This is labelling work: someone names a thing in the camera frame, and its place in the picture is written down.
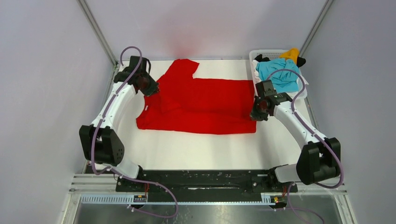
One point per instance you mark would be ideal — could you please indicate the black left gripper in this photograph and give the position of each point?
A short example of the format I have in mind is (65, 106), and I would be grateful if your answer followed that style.
(153, 89)

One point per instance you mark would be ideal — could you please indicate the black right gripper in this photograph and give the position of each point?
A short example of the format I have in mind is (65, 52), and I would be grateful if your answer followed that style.
(258, 112)

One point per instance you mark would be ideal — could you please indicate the red t shirt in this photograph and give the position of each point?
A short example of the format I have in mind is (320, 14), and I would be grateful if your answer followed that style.
(198, 105)

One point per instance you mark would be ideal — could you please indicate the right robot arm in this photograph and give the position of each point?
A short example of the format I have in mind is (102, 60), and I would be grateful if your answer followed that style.
(319, 159)

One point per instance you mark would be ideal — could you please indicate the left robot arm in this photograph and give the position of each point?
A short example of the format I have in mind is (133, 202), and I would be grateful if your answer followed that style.
(100, 141)

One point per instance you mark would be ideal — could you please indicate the teal t shirt in basket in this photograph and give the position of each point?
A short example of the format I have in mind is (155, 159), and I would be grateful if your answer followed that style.
(278, 74)

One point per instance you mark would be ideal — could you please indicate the white plastic laundry basket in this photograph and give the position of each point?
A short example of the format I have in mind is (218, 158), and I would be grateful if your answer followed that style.
(285, 75)

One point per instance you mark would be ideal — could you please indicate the black t shirt in basket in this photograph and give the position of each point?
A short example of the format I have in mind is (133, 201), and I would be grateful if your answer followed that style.
(300, 61)

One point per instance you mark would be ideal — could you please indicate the yellow t shirt in basket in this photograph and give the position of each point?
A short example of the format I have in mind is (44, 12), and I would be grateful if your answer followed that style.
(291, 54)

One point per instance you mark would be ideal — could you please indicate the white slotted cable duct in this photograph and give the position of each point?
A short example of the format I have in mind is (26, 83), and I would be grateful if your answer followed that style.
(139, 200)

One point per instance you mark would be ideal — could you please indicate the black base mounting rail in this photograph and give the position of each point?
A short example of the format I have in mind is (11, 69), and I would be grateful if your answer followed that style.
(205, 184)

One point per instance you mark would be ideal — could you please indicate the aluminium frame rails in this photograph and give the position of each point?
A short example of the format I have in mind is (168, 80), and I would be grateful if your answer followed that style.
(107, 183)

